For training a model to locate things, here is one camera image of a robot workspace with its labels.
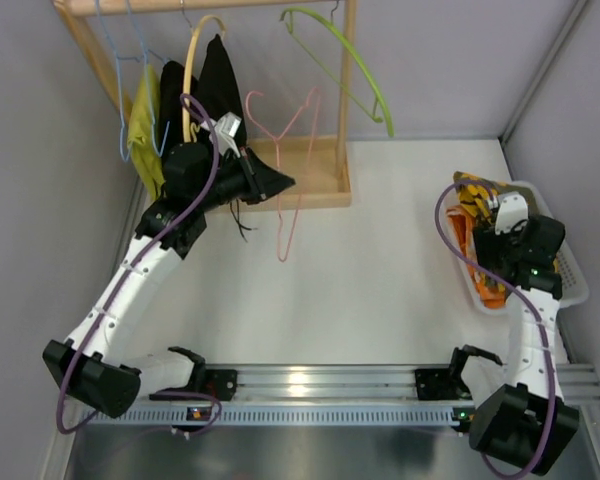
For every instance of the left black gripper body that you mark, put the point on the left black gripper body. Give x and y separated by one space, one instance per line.
253 177

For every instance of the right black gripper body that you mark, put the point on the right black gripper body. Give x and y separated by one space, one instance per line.
493 251

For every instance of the camouflage trousers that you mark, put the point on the camouflage trousers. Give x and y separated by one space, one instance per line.
473 192

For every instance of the pink wire hanger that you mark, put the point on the pink wire hanger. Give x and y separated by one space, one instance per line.
313 98

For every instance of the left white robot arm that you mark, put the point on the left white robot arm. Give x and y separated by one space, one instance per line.
90 364

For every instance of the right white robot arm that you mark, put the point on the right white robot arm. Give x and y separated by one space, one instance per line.
525 422

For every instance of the black trousers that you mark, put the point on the black trousers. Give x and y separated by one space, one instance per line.
217 91

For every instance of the cream wooden hanger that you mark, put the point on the cream wooden hanger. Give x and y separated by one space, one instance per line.
188 67

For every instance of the green plastic hanger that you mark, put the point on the green plastic hanger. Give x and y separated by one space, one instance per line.
379 112

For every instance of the wooden clothes rack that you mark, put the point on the wooden clothes rack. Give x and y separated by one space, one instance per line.
326 180

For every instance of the orange white cloth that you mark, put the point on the orange white cloth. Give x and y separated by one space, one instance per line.
487 296

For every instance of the white plastic basket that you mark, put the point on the white plastic basket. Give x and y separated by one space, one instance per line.
574 286

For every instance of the yellow garment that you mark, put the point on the yellow garment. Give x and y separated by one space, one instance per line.
146 162

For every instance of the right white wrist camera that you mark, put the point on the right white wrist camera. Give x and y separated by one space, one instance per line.
510 210

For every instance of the aluminium mounting rail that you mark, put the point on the aluminium mounting rail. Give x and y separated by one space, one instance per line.
332 384

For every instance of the grey slotted cable duct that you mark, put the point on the grey slotted cable duct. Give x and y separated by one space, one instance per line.
291 414

